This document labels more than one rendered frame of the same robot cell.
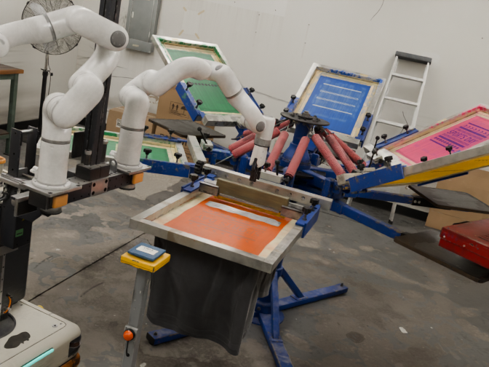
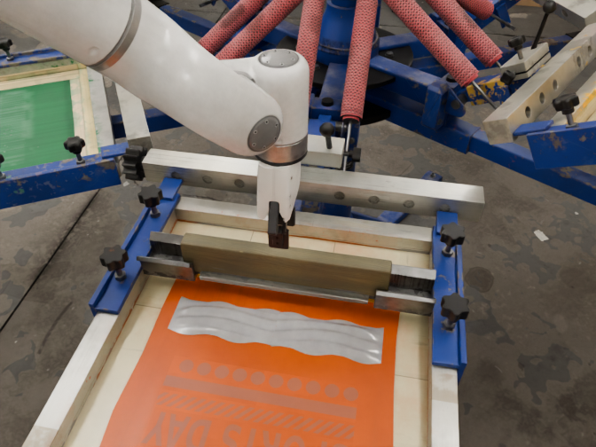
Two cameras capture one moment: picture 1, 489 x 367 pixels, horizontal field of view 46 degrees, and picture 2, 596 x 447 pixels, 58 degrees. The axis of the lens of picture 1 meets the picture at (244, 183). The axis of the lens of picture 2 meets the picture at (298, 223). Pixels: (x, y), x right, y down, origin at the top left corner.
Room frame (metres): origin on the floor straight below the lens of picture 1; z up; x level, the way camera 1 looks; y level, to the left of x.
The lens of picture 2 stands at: (1.97, -0.01, 1.71)
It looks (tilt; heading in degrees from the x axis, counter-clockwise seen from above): 44 degrees down; 355
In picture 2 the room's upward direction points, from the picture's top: straight up
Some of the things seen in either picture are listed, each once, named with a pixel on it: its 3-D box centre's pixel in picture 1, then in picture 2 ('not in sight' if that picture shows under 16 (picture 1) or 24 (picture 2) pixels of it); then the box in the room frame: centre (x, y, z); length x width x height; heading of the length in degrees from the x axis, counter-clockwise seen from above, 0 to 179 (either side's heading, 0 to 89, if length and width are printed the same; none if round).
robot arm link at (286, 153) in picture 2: (263, 140); (281, 136); (2.58, -0.04, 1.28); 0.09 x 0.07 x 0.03; 164
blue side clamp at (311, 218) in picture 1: (307, 220); (444, 296); (2.52, -0.32, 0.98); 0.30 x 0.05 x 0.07; 164
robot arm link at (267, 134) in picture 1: (257, 125); (250, 100); (2.56, 0.00, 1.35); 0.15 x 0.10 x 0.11; 120
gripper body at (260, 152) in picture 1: (260, 154); (281, 174); (2.57, -0.04, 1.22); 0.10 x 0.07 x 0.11; 164
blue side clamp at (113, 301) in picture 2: (197, 188); (142, 254); (2.67, 0.22, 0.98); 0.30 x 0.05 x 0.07; 164
